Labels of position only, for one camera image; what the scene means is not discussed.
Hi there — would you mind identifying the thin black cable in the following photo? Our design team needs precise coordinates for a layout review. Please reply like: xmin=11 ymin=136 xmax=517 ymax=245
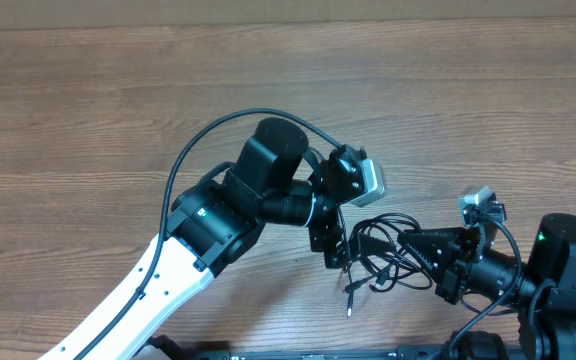
xmin=340 ymin=209 xmax=434 ymax=319

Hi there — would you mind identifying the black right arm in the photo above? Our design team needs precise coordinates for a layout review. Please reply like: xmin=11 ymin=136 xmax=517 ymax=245
xmin=398 ymin=200 xmax=576 ymax=359

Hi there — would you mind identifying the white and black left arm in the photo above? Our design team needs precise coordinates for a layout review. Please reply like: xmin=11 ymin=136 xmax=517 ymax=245
xmin=44 ymin=108 xmax=385 ymax=359

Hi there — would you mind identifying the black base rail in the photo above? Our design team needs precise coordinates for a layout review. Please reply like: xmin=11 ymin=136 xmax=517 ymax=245
xmin=137 ymin=334 xmax=524 ymax=360

